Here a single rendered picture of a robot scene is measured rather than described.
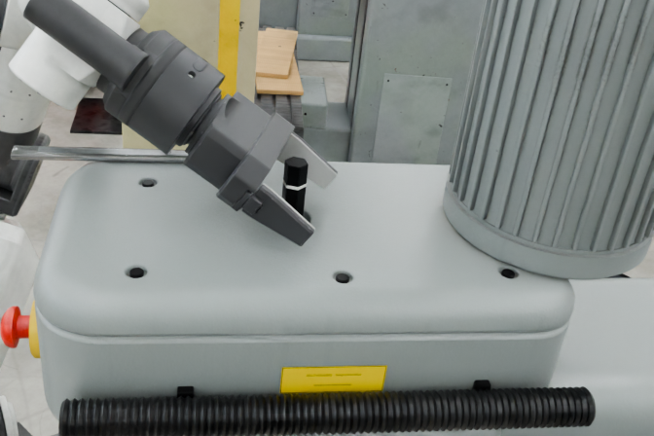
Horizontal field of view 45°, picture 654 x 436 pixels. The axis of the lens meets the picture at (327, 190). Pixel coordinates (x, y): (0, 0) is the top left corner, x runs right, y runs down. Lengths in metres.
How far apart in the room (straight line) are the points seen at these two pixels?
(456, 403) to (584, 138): 0.25
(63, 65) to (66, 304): 0.20
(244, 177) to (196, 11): 1.82
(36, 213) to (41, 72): 3.64
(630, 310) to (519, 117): 0.35
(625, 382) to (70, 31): 0.62
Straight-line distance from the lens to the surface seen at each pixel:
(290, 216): 0.66
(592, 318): 0.92
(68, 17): 0.66
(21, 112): 1.07
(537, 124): 0.66
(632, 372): 0.87
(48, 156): 0.82
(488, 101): 0.69
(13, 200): 1.17
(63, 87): 0.70
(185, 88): 0.67
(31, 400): 3.27
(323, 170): 0.76
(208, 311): 0.63
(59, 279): 0.66
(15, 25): 0.94
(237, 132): 0.68
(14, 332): 0.81
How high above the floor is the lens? 2.28
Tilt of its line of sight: 30 degrees down
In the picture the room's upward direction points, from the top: 7 degrees clockwise
